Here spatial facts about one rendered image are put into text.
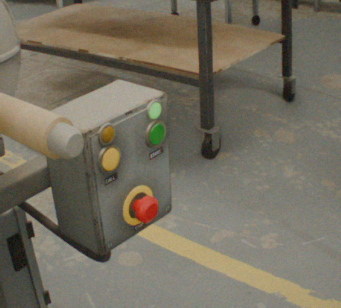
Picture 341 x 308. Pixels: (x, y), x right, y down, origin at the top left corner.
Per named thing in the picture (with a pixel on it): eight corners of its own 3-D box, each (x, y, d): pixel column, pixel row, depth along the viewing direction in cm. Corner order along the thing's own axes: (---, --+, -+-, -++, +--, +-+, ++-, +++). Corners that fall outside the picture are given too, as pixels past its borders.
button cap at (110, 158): (97, 171, 78) (94, 150, 77) (113, 162, 80) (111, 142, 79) (104, 174, 77) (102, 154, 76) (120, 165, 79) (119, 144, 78)
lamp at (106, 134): (98, 149, 76) (96, 127, 75) (115, 140, 78) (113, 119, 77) (102, 150, 76) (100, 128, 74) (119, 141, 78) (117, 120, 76)
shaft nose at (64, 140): (65, 156, 44) (43, 150, 42) (74, 125, 44) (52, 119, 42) (82, 164, 43) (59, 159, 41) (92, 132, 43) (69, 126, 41)
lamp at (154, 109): (146, 124, 82) (145, 103, 81) (160, 116, 84) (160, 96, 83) (150, 125, 82) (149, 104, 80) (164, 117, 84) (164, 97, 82)
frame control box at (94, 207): (-8, 241, 96) (-38, 106, 84) (78, 193, 110) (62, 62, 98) (84, 306, 81) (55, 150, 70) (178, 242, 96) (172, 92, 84)
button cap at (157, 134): (143, 145, 84) (142, 125, 83) (157, 138, 86) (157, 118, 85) (151, 148, 83) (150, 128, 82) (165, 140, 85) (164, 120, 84)
